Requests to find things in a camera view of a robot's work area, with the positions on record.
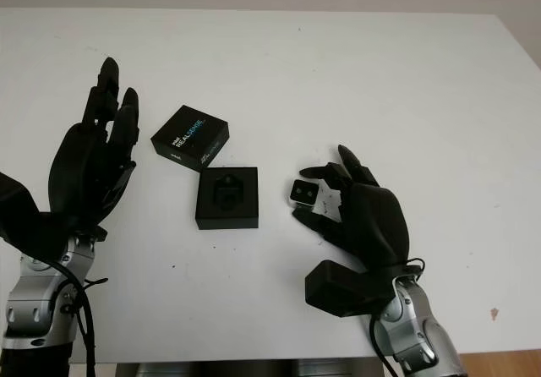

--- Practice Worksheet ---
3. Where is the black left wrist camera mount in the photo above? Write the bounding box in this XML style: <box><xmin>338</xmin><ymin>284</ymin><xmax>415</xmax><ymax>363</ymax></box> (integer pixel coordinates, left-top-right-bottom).
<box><xmin>0</xmin><ymin>172</ymin><xmax>73</xmax><ymax>264</ymax></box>

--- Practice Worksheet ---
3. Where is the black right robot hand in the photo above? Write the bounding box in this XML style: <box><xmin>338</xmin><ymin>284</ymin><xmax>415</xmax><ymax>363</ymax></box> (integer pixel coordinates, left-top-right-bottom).
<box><xmin>291</xmin><ymin>144</ymin><xmax>411</xmax><ymax>275</ymax></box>

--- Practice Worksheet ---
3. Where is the dark grey robot torso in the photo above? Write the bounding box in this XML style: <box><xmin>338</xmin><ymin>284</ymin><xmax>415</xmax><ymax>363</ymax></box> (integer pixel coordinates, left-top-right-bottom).
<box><xmin>116</xmin><ymin>362</ymin><xmax>384</xmax><ymax>377</ymax></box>

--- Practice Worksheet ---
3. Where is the black camera box base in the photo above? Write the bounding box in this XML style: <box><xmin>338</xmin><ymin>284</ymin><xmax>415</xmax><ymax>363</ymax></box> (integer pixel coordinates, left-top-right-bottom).
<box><xmin>195</xmin><ymin>166</ymin><xmax>260</xmax><ymax>230</ymax></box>

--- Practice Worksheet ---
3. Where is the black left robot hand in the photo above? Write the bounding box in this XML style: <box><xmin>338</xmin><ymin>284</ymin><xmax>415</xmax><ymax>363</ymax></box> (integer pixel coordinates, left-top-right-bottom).
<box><xmin>47</xmin><ymin>57</ymin><xmax>140</xmax><ymax>238</ymax></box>

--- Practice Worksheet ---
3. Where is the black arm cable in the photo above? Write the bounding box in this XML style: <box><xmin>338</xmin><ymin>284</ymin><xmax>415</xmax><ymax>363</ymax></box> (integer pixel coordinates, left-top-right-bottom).
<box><xmin>50</xmin><ymin>262</ymin><xmax>109</xmax><ymax>377</ymax></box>
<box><xmin>369</xmin><ymin>257</ymin><xmax>426</xmax><ymax>377</ymax></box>

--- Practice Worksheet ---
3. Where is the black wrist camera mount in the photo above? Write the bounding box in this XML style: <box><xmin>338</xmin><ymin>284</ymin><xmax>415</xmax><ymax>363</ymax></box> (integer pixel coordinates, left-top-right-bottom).
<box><xmin>0</xmin><ymin>172</ymin><xmax>73</xmax><ymax>264</ymax></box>
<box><xmin>304</xmin><ymin>260</ymin><xmax>398</xmax><ymax>319</ymax></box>

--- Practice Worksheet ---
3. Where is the black printed box lid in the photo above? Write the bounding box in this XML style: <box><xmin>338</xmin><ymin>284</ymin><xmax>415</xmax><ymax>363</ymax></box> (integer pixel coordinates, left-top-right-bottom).
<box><xmin>150</xmin><ymin>104</ymin><xmax>231</xmax><ymax>172</ymax></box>

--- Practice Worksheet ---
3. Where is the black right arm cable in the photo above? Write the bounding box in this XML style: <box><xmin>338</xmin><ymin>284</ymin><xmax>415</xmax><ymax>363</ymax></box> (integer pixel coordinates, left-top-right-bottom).
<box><xmin>369</xmin><ymin>257</ymin><xmax>426</xmax><ymax>377</ymax></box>

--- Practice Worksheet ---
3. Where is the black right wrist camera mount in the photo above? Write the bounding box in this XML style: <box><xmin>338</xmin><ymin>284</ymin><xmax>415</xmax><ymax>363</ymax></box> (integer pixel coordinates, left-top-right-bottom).
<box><xmin>304</xmin><ymin>260</ymin><xmax>398</xmax><ymax>319</ymax></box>

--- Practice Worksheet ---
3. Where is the small silver depth camera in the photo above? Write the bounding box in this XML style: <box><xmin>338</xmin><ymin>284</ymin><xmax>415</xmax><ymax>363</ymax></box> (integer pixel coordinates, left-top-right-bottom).
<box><xmin>288</xmin><ymin>178</ymin><xmax>320</xmax><ymax>207</ymax></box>

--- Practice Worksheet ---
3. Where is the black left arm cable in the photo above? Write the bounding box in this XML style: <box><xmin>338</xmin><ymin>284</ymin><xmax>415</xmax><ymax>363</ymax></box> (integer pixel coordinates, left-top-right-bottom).
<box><xmin>50</xmin><ymin>262</ymin><xmax>109</xmax><ymax>377</ymax></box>

